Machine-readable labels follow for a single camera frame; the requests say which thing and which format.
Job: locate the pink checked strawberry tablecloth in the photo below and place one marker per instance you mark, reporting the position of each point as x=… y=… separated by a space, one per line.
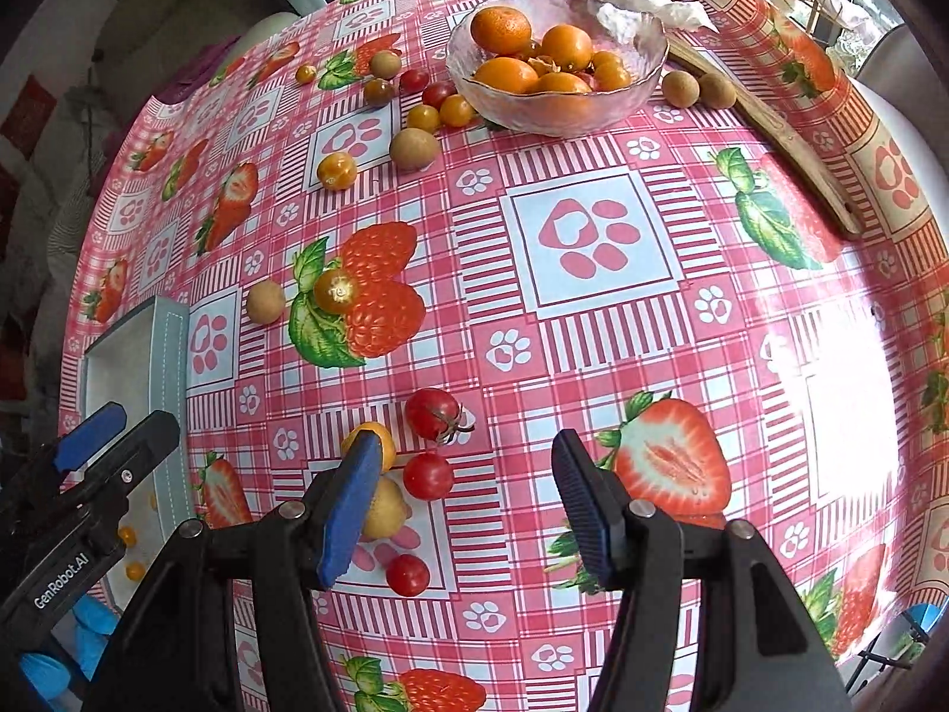
x=593 y=356

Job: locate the round yellow cherry tomato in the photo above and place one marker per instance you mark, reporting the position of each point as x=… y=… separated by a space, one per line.
x=388 y=456

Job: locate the red cherry tomato with stem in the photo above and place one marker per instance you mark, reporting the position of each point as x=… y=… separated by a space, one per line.
x=432 y=413

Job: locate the orange cherry tomato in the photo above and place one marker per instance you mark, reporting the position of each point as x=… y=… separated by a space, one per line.
x=127 y=534
x=135 y=571
x=336 y=170
x=457 y=110
x=336 y=291
x=423 y=119
x=306 y=74

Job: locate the oval yellow cherry tomato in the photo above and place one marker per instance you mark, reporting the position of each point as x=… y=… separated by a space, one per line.
x=389 y=508

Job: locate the long wooden back scratcher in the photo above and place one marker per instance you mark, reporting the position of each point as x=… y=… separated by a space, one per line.
x=778 y=133

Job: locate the dark brownish cherry tomato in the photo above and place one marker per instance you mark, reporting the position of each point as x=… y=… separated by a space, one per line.
x=379 y=92

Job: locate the small orange mandarin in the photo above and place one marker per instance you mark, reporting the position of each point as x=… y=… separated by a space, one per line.
x=505 y=76
x=560 y=83
x=567 y=47
x=612 y=70

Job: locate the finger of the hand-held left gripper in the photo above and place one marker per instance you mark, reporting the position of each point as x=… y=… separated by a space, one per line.
x=89 y=436
x=137 y=449

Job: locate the clear glass bowl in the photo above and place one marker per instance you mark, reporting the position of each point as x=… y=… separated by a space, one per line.
x=563 y=115

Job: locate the large round mandarin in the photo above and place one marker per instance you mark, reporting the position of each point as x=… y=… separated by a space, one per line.
x=502 y=28

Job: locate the black stand with blue part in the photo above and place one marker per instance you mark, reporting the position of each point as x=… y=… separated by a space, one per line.
x=901 y=645

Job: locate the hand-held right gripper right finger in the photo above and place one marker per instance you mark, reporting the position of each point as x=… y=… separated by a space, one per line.
x=582 y=512

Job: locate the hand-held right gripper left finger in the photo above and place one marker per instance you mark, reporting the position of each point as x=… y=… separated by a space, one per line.
x=347 y=519

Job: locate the white chair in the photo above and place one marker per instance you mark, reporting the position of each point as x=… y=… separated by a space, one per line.
x=901 y=81

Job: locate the white tray with grey rim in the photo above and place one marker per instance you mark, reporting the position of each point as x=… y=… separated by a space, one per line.
x=167 y=371

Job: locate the person's left hand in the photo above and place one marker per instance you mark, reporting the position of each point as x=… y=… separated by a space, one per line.
x=93 y=630

